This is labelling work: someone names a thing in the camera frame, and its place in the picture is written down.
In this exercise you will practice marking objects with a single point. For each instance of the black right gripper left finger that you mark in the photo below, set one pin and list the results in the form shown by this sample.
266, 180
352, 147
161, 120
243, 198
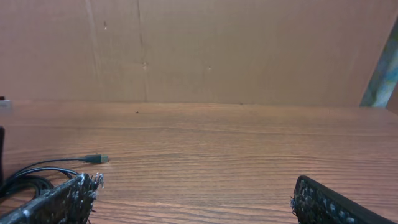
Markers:
69, 203

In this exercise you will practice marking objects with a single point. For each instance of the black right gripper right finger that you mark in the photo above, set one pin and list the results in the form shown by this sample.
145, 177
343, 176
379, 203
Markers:
313, 202

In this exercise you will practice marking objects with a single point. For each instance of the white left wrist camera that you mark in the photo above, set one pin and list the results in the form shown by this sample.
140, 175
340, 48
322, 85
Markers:
5, 103

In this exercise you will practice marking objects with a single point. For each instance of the brown cardboard backboard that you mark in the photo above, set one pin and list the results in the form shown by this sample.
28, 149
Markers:
308, 53

